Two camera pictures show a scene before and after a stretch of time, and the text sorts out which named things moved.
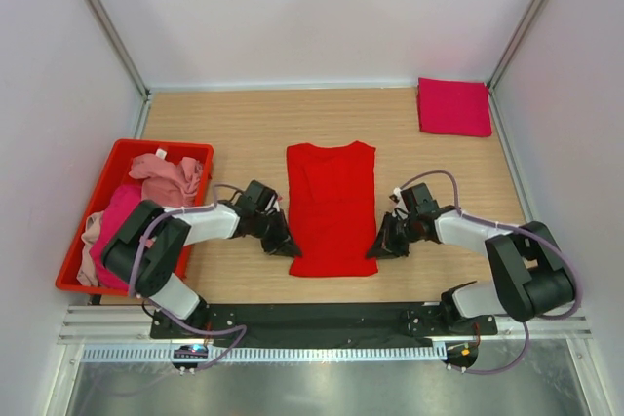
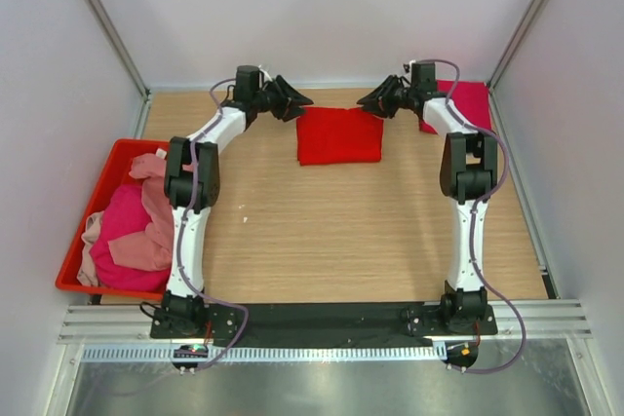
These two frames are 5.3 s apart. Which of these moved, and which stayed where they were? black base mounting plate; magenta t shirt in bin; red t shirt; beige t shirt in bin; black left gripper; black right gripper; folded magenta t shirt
Moved: red t shirt; black right gripper; black left gripper
Stayed: magenta t shirt in bin; folded magenta t shirt; black base mounting plate; beige t shirt in bin
